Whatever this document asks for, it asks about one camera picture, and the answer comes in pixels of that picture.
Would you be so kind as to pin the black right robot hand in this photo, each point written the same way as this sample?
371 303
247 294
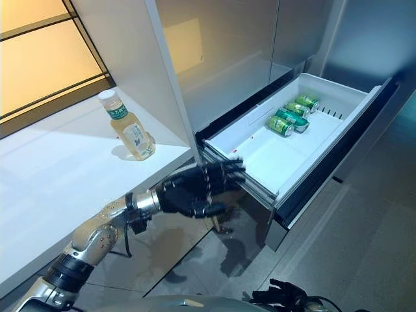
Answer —
279 292

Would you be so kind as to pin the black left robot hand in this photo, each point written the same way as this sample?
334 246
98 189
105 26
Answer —
185 191

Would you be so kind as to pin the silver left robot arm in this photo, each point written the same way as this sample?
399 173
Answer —
87 240

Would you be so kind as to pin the white fridge drawer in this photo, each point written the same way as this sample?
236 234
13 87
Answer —
292 139

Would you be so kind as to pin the silver fridge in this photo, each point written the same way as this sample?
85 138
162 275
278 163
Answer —
260 65

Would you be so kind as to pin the yellow tea bottle white cap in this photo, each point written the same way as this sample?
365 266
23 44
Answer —
131 133

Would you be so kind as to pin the green drink can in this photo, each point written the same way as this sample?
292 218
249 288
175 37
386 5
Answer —
281 125
292 119
307 102
297 109

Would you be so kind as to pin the black framed window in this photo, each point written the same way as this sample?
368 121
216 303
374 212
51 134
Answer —
48 55

